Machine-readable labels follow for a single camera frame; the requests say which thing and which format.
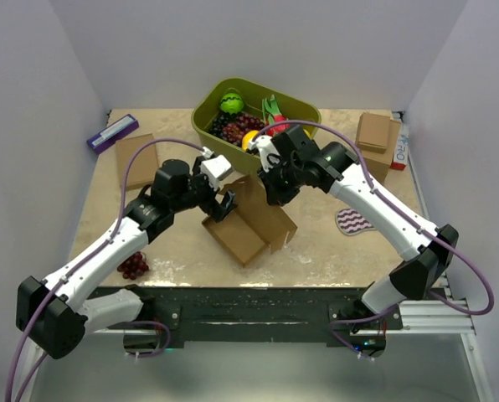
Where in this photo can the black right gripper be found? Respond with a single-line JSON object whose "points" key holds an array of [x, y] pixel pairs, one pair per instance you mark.
{"points": [[275, 195]]}

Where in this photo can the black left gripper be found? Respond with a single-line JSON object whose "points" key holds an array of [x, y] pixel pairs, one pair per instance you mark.
{"points": [[228, 203]]}

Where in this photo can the brown cardboard box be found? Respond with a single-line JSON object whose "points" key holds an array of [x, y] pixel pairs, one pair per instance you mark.
{"points": [[253, 227], [145, 165]]}

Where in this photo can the purple black striped cloth pad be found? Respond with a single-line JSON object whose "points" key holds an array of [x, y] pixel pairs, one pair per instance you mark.
{"points": [[350, 222]]}

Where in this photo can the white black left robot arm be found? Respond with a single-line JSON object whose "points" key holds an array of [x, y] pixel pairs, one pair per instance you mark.
{"points": [[50, 312]]}

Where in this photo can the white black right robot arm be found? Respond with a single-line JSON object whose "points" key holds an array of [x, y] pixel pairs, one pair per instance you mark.
{"points": [[420, 243]]}

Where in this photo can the flat brown cardboard box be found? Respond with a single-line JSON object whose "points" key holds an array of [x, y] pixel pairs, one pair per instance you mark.
{"points": [[145, 165]]}

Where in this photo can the white red box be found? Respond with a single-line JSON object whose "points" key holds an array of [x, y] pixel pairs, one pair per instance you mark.
{"points": [[401, 150]]}

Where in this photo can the purple white small box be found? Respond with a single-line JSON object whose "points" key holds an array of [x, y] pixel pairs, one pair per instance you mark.
{"points": [[116, 131]]}

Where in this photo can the yellow orange toy mango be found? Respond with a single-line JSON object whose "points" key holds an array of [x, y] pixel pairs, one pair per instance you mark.
{"points": [[307, 134]]}

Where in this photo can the red toy dragon fruit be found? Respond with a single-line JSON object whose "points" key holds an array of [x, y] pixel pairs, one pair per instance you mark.
{"points": [[272, 114]]}

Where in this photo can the dark red toy grapes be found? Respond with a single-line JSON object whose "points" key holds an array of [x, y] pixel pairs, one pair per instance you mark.
{"points": [[239, 125]]}

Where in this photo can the stacked brown cardboard boxes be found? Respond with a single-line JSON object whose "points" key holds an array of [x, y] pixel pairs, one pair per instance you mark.
{"points": [[377, 137]]}

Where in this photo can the dark blue toy grapes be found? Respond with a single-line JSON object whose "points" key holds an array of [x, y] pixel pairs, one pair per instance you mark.
{"points": [[218, 125]]}

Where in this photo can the green toy watermelon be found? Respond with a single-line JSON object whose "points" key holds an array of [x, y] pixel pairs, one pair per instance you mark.
{"points": [[231, 103]]}

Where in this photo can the olive green plastic basin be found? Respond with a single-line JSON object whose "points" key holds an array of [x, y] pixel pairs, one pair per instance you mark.
{"points": [[252, 94]]}

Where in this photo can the red grapes on table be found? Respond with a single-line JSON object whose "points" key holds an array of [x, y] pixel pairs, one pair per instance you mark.
{"points": [[134, 266]]}

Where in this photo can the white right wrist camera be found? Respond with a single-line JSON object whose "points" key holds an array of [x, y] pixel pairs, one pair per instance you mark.
{"points": [[263, 146]]}

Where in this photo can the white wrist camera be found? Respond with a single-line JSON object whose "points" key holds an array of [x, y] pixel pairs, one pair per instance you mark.
{"points": [[216, 169], [263, 146]]}

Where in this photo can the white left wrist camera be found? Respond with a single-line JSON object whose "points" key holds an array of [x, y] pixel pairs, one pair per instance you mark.
{"points": [[216, 169]]}

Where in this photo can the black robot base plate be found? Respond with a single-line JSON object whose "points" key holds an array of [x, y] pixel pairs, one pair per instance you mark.
{"points": [[175, 316]]}

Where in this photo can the aluminium frame rail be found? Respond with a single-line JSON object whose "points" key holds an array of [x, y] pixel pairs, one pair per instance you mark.
{"points": [[434, 317]]}

